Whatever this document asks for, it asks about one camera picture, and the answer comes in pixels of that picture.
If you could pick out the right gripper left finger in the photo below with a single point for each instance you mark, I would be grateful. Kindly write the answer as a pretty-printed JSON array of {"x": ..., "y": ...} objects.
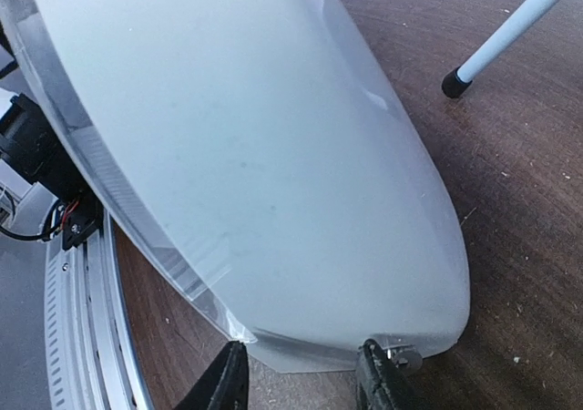
[{"x": 224, "y": 385}]

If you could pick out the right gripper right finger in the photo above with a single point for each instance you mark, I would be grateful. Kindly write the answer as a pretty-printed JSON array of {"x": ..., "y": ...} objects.
[{"x": 379, "y": 383}]

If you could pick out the white wedge-shaped holder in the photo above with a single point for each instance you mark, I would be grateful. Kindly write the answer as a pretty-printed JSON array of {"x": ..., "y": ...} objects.
[{"x": 256, "y": 154}]

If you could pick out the white folding music stand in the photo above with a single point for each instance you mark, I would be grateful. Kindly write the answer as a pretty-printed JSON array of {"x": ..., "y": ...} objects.
[{"x": 456, "y": 82}]

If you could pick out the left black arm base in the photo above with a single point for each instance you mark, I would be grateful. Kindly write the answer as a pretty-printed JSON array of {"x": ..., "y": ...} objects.
[{"x": 31, "y": 148}]

